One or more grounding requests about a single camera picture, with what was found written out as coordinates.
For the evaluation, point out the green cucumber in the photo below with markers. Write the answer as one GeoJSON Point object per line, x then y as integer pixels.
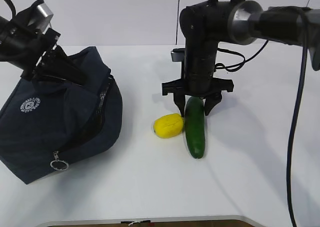
{"type": "Point", "coordinates": [194, 126]}

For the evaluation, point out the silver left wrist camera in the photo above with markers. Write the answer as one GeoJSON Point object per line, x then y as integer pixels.
{"type": "Point", "coordinates": [40, 16]}

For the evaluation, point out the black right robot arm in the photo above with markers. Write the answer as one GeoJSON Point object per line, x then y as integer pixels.
{"type": "Point", "coordinates": [241, 22]}

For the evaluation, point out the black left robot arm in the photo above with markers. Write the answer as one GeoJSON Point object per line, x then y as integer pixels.
{"type": "Point", "coordinates": [15, 36]}

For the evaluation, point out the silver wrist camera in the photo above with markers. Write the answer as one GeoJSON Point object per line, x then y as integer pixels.
{"type": "Point", "coordinates": [40, 16]}
{"type": "Point", "coordinates": [177, 55]}

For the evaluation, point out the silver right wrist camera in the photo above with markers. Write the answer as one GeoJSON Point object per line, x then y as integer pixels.
{"type": "Point", "coordinates": [177, 55]}

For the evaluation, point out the dark blue lunch bag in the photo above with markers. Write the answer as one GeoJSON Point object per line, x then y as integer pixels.
{"type": "Point", "coordinates": [46, 127]}

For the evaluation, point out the yellow lemon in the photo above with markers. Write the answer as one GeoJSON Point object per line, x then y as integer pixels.
{"type": "Point", "coordinates": [168, 126]}

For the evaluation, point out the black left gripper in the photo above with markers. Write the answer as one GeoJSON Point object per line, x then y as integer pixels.
{"type": "Point", "coordinates": [56, 66]}

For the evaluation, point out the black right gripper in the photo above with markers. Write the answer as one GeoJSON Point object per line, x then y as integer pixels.
{"type": "Point", "coordinates": [197, 80]}

